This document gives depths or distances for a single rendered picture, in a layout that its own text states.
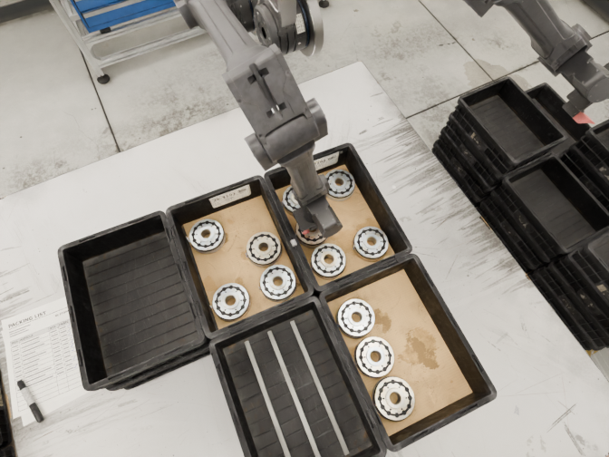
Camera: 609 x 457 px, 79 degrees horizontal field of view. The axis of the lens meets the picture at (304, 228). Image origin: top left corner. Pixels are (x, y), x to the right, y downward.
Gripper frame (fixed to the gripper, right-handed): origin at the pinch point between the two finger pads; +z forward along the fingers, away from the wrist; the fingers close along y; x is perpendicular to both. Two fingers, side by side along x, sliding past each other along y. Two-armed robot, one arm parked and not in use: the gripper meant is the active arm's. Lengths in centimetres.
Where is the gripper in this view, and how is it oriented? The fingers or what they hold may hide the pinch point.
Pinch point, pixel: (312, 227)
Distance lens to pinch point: 111.5
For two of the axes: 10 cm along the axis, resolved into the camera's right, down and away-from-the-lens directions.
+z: -0.1, 4.0, 9.2
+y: 9.1, -3.8, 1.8
